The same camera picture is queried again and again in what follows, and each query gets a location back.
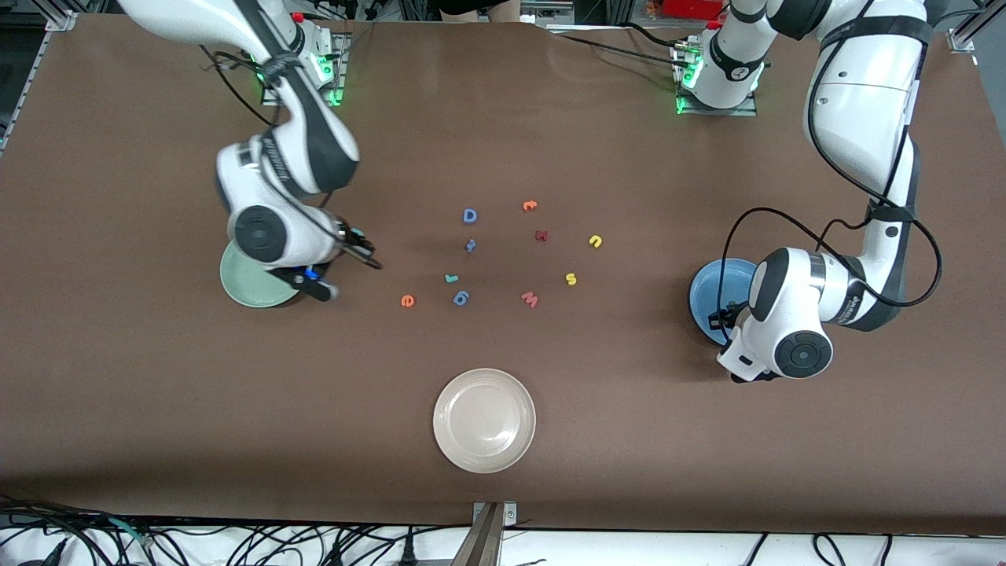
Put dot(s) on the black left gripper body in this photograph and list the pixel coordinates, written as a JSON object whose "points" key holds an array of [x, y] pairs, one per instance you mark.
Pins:
{"points": [[724, 318]]}

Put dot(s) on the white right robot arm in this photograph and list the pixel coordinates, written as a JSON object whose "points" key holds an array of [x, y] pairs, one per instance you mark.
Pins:
{"points": [[299, 157]]}

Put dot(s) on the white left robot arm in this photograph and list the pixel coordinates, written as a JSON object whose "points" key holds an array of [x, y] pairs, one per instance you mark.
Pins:
{"points": [[857, 102]]}

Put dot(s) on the blue plate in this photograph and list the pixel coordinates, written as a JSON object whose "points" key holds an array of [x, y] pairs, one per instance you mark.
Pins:
{"points": [[707, 291]]}

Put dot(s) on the blue digit six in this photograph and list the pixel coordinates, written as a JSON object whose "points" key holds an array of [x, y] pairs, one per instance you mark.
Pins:
{"points": [[457, 296]]}

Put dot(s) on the blue letter D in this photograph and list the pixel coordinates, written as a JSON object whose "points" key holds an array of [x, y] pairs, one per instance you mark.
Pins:
{"points": [[465, 216]]}

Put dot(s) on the light green plate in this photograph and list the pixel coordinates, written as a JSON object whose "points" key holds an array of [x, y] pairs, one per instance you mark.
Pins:
{"points": [[251, 287]]}

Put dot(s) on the pink letter w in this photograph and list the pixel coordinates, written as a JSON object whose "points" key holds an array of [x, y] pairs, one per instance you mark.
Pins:
{"points": [[530, 299]]}

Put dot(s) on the beige plate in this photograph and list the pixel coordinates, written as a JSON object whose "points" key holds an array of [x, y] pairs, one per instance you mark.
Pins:
{"points": [[483, 424]]}

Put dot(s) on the black power plug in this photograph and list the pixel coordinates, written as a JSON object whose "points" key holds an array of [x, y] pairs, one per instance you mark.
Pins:
{"points": [[407, 554]]}

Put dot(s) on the grey metal bar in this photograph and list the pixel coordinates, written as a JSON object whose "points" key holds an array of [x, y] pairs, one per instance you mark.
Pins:
{"points": [[481, 542]]}

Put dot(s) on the red box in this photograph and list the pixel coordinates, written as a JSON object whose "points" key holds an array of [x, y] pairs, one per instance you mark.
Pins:
{"points": [[692, 8]]}

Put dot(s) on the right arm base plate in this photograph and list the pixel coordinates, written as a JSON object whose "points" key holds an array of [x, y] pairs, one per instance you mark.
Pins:
{"points": [[338, 79]]}

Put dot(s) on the silver table clamp bracket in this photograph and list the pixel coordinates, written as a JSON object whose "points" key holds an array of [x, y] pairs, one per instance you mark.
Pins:
{"points": [[509, 512]]}

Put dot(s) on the aluminium frame profile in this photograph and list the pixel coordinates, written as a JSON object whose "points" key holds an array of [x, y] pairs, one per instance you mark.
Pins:
{"points": [[971, 23], [61, 20]]}

